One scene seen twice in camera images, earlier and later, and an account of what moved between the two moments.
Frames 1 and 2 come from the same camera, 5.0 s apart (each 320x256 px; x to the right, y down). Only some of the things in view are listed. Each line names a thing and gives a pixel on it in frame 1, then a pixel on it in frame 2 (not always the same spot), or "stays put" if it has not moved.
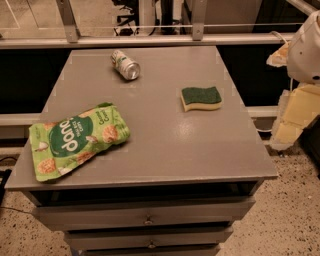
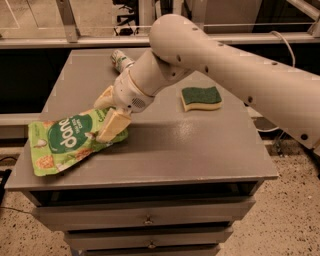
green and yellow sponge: x=200 y=98 stays put
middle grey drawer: x=147 y=238 stays put
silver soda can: x=127 y=68 stays put
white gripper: x=305 y=55 -> x=127 y=91
